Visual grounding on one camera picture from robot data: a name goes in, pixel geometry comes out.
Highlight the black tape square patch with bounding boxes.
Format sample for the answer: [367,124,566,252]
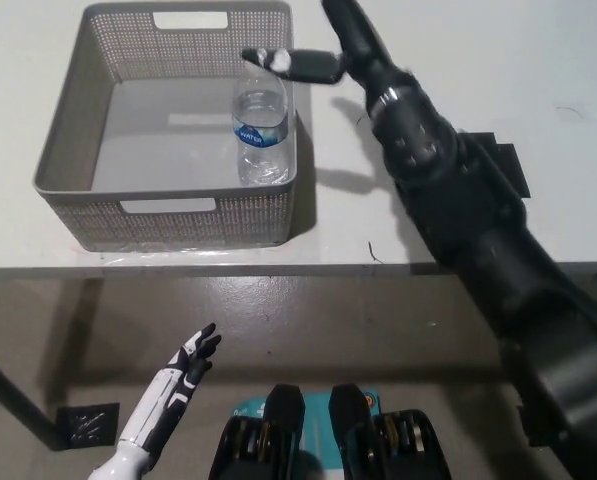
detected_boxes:
[457,130,532,199]

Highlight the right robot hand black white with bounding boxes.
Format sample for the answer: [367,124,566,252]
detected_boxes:
[241,0,419,109]

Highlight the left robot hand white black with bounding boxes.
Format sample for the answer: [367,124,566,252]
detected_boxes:
[116,323,223,454]

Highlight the black floor tape patch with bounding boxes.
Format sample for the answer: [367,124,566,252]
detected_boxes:
[56,403,118,449]

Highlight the clear water bottle blue label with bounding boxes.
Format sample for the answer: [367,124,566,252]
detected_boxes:
[231,64,290,186]

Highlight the grey perforated plastic basket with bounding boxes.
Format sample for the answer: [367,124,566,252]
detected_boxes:
[32,1,299,251]

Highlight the robot body black teal blocks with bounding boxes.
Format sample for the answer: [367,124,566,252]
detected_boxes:
[207,383,452,480]

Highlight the dark metal table leg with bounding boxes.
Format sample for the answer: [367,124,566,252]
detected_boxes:
[0,344,62,451]

